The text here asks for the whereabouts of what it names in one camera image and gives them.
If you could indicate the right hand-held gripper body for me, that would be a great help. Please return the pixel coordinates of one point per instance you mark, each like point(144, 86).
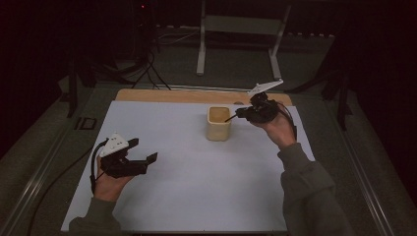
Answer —
point(262, 109)

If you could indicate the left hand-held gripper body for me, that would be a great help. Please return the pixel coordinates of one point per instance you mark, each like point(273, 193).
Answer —
point(123, 167)

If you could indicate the thin black brush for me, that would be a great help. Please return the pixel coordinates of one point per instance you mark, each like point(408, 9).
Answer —
point(230, 118)

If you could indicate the beige square cup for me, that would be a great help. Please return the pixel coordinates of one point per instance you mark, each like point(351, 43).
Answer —
point(218, 129)

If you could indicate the person's left hand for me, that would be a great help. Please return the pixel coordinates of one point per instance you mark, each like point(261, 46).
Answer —
point(109, 188)

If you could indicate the person's right hand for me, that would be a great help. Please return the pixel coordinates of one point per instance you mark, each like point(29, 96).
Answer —
point(278, 131)

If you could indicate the white table mat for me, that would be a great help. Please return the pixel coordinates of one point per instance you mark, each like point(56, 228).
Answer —
point(196, 187)

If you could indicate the white metal stand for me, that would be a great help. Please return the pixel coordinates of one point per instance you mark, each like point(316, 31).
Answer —
point(203, 49)

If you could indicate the black stand leg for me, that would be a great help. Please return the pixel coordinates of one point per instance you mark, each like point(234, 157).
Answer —
point(72, 95)

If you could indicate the black tripod stand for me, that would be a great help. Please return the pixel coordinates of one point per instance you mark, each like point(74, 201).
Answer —
point(342, 98)

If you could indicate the metal floor rail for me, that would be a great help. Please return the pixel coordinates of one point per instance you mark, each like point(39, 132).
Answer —
point(364, 183)
point(29, 193)

